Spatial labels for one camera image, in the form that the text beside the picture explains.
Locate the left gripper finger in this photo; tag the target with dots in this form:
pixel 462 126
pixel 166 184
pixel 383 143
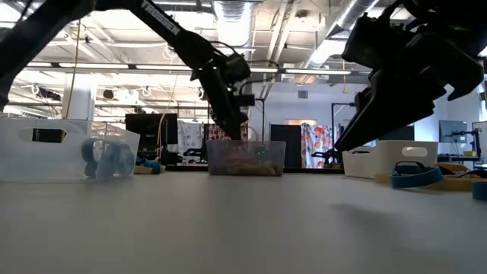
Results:
pixel 226 110

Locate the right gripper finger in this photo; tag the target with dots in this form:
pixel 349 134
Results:
pixel 395 106

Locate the tan rubber band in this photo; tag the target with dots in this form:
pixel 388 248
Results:
pixel 456 185
pixel 146 170
pixel 266 167

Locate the short black rubber band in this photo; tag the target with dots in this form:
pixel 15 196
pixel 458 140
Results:
pixel 475 173

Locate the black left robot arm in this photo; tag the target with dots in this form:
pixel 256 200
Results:
pixel 23 38

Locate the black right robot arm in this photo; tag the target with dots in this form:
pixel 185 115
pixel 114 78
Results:
pixel 456 11

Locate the red dotted cloth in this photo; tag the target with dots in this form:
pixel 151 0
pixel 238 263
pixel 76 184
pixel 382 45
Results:
pixel 215 133

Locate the grey translucent basket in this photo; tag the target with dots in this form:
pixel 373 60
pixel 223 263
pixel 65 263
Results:
pixel 228 152

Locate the white patterned cloth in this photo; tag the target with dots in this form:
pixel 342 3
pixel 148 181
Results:
pixel 190 137

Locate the white plastic basket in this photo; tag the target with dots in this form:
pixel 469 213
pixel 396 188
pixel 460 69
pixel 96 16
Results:
pixel 380 163

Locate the small desk monitor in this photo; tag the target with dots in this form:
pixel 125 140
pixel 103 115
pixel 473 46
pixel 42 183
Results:
pixel 452 131

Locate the black monitor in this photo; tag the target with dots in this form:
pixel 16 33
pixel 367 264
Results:
pixel 152 131

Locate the colourful floral cloth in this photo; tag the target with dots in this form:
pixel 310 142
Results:
pixel 316 144

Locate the long ceiling light strip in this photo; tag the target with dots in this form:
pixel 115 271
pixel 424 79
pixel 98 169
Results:
pixel 95 66

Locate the white column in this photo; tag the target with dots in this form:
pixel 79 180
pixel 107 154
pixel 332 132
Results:
pixel 78 102

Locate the clear plastic basket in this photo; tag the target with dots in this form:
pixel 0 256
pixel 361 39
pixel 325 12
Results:
pixel 23 163

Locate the black clothes rack frame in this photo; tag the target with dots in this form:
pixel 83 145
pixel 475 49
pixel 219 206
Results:
pixel 263 122
pixel 333 125

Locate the silver ventilation duct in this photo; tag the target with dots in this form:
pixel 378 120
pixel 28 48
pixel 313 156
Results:
pixel 329 42
pixel 233 23

